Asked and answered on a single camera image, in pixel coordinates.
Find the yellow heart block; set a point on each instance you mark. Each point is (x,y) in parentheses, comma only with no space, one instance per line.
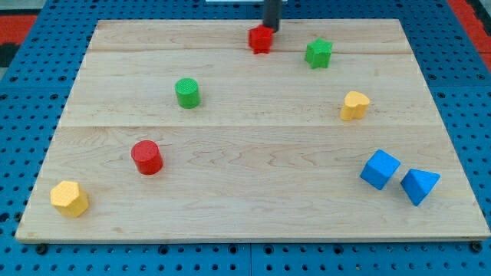
(355,106)

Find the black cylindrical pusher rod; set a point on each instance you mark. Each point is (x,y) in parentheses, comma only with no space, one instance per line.
(272,13)

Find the blue cube block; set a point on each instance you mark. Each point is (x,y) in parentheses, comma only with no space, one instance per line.
(379,169)

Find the red cylinder block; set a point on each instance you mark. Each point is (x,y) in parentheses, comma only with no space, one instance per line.
(147,158)

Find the yellow hexagon block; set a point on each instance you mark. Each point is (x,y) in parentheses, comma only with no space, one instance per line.
(69,199)

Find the red star block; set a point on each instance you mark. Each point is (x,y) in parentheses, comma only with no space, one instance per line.
(260,39)

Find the green star block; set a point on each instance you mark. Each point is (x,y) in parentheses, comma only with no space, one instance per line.
(318,53)

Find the green cylinder block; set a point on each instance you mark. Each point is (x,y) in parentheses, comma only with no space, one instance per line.
(187,93)

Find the light wooden board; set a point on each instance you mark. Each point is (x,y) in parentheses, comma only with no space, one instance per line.
(265,156)

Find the blue triangular prism block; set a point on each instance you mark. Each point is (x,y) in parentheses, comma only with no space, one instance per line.
(418,184)

